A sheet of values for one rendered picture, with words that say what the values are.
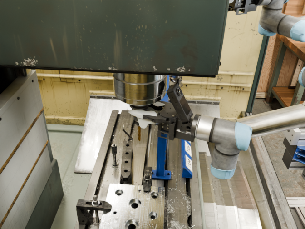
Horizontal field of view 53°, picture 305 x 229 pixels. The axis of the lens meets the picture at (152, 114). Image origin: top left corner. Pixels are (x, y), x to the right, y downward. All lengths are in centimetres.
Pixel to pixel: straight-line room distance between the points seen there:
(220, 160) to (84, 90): 141
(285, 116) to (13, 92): 90
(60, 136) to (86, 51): 157
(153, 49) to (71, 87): 148
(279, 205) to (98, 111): 123
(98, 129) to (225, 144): 125
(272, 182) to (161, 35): 116
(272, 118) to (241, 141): 22
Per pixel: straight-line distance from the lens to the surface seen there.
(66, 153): 213
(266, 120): 106
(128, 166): 142
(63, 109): 229
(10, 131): 111
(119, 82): 86
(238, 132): 88
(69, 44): 77
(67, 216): 171
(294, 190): 293
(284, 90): 390
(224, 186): 169
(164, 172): 144
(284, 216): 158
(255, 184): 185
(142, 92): 84
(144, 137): 169
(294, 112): 108
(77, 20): 75
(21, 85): 117
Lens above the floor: 192
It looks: 33 degrees down
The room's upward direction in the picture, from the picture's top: 2 degrees clockwise
